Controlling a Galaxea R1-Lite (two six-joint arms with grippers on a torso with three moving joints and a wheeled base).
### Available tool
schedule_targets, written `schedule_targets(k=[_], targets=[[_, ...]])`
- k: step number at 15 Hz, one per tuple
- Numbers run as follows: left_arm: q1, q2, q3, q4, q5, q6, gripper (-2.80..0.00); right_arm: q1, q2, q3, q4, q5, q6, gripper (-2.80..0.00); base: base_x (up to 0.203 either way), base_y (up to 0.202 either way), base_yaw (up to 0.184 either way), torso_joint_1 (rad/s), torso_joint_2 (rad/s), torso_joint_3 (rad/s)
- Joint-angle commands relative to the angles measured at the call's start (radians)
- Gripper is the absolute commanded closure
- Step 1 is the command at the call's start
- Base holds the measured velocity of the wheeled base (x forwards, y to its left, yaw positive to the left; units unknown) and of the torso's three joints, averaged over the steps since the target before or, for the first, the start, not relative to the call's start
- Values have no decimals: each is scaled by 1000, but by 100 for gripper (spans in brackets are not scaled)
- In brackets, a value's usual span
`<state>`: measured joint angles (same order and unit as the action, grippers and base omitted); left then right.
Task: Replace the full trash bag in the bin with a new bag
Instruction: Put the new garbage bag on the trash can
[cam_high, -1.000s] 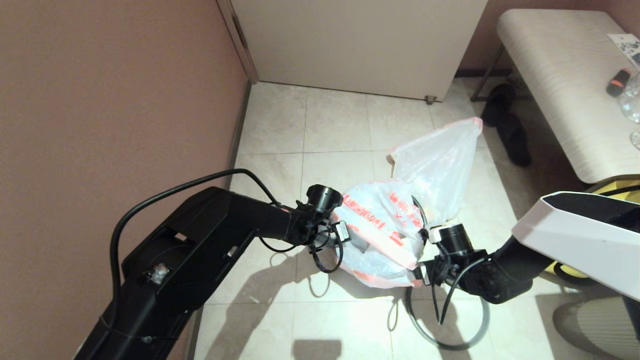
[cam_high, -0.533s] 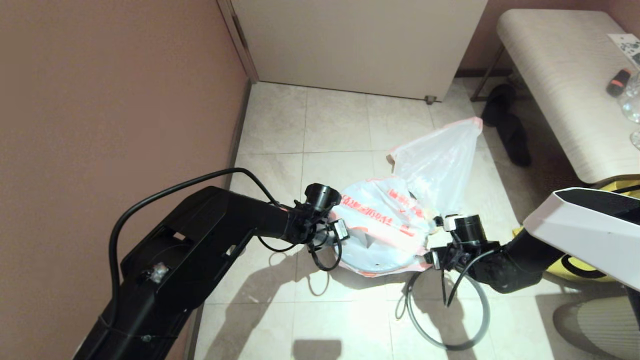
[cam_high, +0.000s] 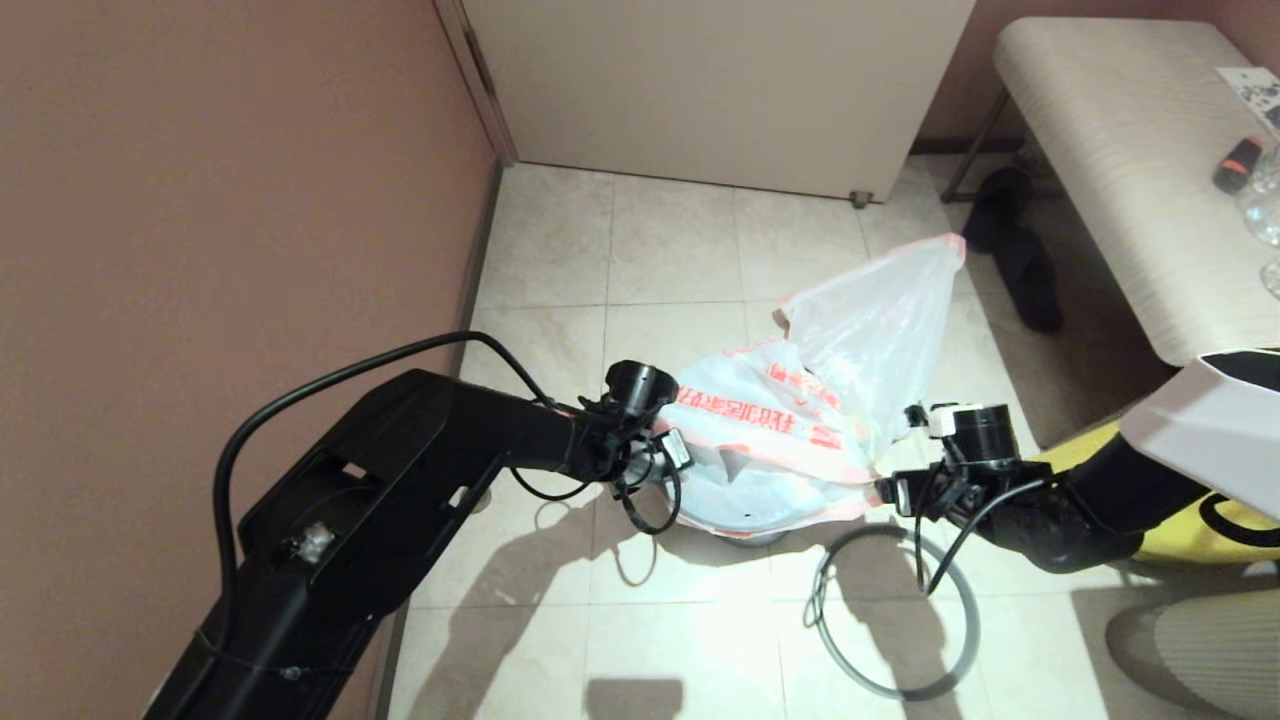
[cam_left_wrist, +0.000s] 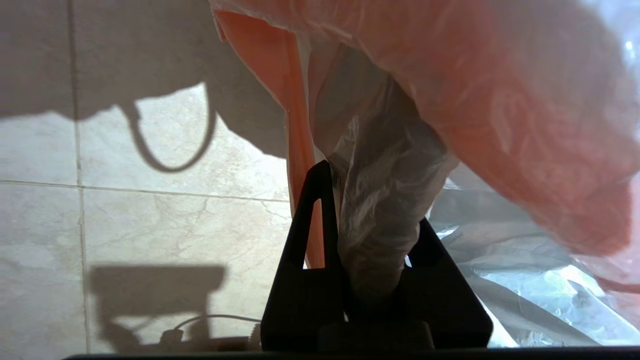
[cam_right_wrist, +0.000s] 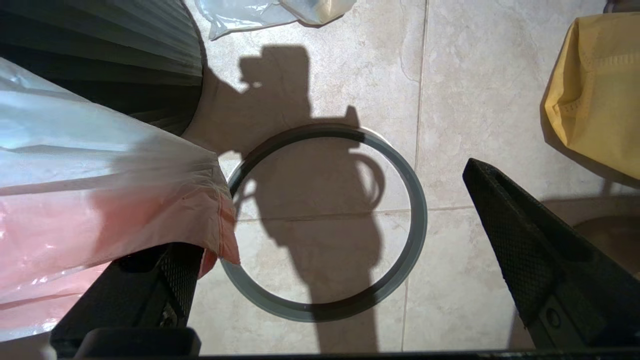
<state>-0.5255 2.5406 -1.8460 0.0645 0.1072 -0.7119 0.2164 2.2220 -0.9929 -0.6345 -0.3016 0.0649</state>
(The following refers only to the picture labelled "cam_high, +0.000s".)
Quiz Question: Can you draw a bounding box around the white red-printed bag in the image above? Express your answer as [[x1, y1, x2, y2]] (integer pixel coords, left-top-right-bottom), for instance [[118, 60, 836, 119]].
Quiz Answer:
[[655, 338, 887, 539]]

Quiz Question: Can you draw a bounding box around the grey bin rim ring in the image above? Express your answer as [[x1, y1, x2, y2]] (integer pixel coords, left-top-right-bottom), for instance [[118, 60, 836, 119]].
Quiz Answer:
[[803, 523, 982, 702]]

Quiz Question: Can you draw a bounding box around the white trash bag with rubbish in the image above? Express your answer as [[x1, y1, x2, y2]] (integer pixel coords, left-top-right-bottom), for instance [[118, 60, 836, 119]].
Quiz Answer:
[[775, 235, 967, 457]]

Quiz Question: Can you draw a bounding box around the yellow fabric bag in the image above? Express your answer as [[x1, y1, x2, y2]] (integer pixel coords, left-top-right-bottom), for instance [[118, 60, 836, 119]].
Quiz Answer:
[[1038, 420, 1280, 567]]

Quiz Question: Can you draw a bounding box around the black slipper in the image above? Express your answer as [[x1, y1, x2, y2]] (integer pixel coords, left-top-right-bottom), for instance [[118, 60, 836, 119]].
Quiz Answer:
[[992, 228, 1064, 336], [966, 168, 1034, 256]]

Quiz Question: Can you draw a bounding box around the dark baseboard strip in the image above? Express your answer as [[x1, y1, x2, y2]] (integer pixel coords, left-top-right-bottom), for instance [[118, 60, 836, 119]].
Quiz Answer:
[[365, 160, 507, 720]]

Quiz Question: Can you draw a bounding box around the beige wood-grain bench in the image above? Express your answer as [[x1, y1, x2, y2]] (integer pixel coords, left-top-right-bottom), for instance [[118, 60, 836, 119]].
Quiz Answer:
[[940, 20, 1280, 366]]

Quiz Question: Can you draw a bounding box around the white door panel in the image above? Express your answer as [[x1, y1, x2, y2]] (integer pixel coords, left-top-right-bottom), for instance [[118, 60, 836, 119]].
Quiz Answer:
[[435, 0, 977, 206]]

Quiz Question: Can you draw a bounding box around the black remote with red button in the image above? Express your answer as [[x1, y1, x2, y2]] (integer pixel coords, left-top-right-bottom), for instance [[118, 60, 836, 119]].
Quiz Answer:
[[1211, 136, 1265, 196]]

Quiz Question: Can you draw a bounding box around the printed paper card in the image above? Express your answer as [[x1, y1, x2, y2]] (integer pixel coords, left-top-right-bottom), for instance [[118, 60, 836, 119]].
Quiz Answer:
[[1211, 68, 1280, 139]]

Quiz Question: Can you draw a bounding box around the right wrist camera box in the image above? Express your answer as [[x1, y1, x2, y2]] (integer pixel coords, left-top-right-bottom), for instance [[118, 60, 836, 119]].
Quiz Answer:
[[904, 402, 960, 440]]

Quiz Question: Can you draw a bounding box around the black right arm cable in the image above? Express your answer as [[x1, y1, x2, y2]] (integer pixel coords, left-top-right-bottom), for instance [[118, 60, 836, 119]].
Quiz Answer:
[[914, 474, 1063, 597]]

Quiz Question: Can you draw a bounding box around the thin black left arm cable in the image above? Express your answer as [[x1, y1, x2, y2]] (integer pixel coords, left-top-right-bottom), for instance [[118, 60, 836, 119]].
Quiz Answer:
[[213, 330, 593, 653]]

